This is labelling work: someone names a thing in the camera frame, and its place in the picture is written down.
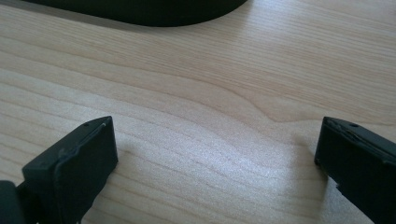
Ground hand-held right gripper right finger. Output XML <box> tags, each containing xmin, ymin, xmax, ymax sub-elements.
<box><xmin>313</xmin><ymin>116</ymin><xmax>396</xmax><ymax>224</ymax></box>

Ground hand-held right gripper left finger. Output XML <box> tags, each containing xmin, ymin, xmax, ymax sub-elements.
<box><xmin>21</xmin><ymin>116</ymin><xmax>120</xmax><ymax>224</ymax></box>

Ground black rounded flat object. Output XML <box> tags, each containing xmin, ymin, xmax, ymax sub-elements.
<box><xmin>21</xmin><ymin>0</ymin><xmax>249</xmax><ymax>27</ymax></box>

